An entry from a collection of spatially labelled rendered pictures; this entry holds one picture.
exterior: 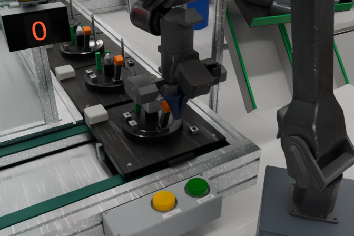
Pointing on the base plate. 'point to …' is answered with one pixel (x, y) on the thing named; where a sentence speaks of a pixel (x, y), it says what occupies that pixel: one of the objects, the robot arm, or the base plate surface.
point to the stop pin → (100, 151)
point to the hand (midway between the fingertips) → (177, 102)
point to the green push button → (197, 186)
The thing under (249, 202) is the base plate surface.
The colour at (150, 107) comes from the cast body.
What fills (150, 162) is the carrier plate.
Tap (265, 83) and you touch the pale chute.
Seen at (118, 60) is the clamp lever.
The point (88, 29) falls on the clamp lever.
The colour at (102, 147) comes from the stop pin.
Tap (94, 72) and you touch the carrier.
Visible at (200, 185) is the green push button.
